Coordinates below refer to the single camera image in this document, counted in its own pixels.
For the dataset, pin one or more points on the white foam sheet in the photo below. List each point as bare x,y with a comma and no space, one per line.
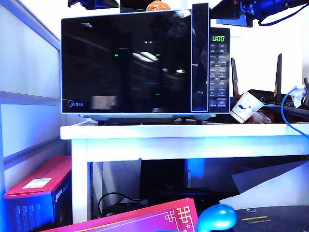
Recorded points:
277,200

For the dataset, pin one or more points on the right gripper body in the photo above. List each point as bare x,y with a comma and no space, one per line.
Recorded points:
253,8

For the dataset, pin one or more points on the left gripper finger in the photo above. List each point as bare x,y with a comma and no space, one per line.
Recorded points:
113,3

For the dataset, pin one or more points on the black computer case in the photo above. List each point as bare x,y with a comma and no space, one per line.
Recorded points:
161,176

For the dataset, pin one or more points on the glossy blue computer mouse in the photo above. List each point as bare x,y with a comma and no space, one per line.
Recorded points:
217,217

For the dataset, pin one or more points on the magenta box with gold pattern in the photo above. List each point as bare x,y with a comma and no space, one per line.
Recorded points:
144,217

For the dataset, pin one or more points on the white table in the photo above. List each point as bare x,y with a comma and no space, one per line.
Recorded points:
169,131

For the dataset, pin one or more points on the black router with antennas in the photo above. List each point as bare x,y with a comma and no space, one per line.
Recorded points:
257,93

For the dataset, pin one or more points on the red and blue cardboard box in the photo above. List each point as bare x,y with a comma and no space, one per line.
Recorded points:
33,174

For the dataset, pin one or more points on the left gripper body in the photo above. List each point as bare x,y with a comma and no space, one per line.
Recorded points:
91,4

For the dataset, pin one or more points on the orange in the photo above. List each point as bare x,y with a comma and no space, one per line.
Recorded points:
157,6

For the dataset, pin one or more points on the grey framed frosted partition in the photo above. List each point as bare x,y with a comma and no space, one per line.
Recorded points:
29,96

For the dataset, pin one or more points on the black power adapter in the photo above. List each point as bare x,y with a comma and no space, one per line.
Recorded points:
124,207

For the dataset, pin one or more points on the grey paper board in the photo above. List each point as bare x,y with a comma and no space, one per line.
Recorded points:
265,178

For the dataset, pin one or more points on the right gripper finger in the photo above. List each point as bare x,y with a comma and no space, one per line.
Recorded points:
227,10
236,20

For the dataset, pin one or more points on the black glass microwave door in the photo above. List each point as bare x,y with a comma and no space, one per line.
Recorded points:
108,72

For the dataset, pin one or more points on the white paper cup blue print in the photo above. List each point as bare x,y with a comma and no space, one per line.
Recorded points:
243,108

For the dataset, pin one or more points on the black box with gold text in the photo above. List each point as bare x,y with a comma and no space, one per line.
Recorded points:
277,220

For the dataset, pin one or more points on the red and white small packet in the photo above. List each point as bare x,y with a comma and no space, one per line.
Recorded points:
270,116

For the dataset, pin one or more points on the dark bag with blue wrappers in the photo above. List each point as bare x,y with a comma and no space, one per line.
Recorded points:
132,6

